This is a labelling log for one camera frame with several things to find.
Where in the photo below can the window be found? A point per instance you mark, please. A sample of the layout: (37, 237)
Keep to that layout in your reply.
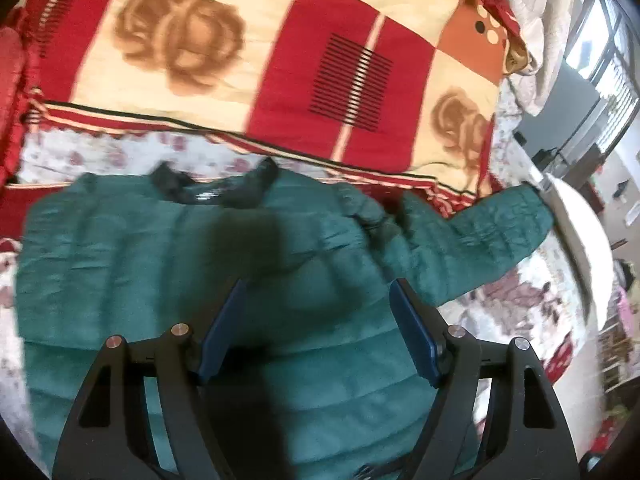
(615, 90)

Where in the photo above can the polka dot cloth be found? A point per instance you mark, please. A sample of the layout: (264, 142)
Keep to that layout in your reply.
(492, 30)

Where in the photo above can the red ruffled cushion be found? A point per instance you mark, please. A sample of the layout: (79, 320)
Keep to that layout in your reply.
(10, 70)

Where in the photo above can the floral bedsheet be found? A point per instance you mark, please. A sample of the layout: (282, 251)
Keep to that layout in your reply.
(525, 300)

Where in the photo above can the red cream rose blanket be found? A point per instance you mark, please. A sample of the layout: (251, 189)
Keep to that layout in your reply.
(320, 10)

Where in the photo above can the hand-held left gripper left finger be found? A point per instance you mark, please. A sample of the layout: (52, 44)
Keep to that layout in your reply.
(222, 330)

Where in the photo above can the green puffer jacket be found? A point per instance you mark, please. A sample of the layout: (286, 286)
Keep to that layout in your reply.
(150, 260)

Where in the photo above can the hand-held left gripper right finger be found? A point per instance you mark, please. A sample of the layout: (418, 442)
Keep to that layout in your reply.
(415, 335)

